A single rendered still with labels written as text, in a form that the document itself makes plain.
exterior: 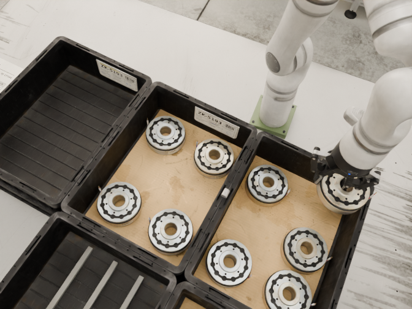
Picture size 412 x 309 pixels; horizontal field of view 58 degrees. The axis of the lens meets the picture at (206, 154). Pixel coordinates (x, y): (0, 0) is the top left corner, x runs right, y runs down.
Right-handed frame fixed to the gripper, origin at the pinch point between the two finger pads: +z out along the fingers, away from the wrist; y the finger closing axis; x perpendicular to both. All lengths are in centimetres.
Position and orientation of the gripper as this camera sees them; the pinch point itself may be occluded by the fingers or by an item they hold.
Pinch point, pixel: (330, 181)
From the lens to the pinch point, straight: 82.7
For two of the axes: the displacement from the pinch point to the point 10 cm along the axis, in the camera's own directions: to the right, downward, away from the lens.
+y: 9.2, 3.8, -1.2
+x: 3.9, -8.1, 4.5
